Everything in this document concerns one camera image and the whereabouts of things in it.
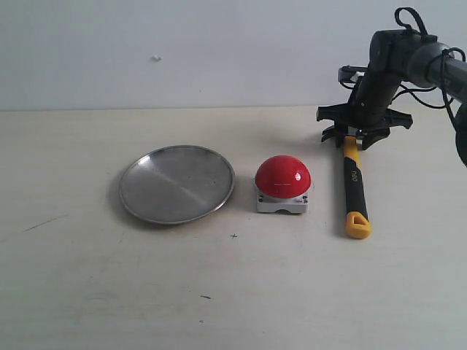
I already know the red dome push button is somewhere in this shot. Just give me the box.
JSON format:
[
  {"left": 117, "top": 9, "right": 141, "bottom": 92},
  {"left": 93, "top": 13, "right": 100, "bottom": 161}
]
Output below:
[{"left": 254, "top": 155, "right": 313, "bottom": 214}]

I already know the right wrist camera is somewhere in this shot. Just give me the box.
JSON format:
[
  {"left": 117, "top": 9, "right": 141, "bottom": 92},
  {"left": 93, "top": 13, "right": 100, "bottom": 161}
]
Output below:
[{"left": 338, "top": 65, "right": 367, "bottom": 90}]

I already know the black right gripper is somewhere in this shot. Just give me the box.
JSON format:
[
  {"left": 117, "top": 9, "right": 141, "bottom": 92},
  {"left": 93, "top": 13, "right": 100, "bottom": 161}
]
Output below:
[{"left": 317, "top": 71, "right": 413, "bottom": 150}]

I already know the round steel plate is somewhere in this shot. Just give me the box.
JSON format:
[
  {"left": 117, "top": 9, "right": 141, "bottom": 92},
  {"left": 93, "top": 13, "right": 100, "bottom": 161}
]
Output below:
[{"left": 118, "top": 145, "right": 235, "bottom": 225}]

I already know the yellow black claw hammer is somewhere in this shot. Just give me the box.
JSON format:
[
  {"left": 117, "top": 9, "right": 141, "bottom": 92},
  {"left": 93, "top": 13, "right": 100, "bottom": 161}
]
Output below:
[{"left": 341, "top": 134, "right": 372, "bottom": 239}]

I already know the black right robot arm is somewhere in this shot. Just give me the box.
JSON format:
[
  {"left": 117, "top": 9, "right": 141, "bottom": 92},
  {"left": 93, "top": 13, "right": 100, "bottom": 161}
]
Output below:
[{"left": 317, "top": 30, "right": 466, "bottom": 161}]

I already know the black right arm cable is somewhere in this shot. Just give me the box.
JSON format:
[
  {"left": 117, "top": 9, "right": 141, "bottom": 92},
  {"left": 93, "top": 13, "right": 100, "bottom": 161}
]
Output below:
[{"left": 392, "top": 7, "right": 467, "bottom": 132}]

